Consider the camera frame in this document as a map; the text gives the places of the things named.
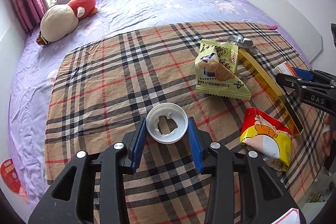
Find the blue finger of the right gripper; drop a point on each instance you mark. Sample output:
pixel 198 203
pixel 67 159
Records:
pixel 305 75
pixel 288 83

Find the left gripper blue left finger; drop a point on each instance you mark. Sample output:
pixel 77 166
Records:
pixel 137 145

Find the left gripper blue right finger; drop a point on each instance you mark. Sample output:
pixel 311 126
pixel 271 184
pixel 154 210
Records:
pixel 196 144

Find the white orange medicine box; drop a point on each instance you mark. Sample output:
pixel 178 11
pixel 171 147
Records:
pixel 285 68

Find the white plastic cup lid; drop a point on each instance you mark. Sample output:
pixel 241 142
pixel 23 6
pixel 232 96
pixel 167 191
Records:
pixel 167 123

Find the long gold box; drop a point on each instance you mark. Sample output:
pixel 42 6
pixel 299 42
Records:
pixel 274 92

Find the silver foil wrapper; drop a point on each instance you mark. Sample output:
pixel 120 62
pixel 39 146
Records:
pixel 244 43

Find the red yellow snack bag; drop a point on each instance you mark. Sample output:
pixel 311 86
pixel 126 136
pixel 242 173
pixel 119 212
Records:
pixel 267 136

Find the green biscuit snack bag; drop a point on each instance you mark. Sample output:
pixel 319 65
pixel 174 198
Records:
pixel 215 69

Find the person's right hand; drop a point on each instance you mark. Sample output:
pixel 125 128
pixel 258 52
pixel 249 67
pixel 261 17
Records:
pixel 328 134

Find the plaid beige blanket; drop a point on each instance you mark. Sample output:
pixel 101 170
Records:
pixel 236 183

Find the red round fan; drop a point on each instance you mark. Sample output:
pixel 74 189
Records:
pixel 10 177

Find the purple floral bed sheet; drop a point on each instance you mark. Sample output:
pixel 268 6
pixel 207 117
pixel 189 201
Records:
pixel 118 9

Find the red white plush toy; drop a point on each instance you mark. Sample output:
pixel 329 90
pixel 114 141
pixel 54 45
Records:
pixel 60 20

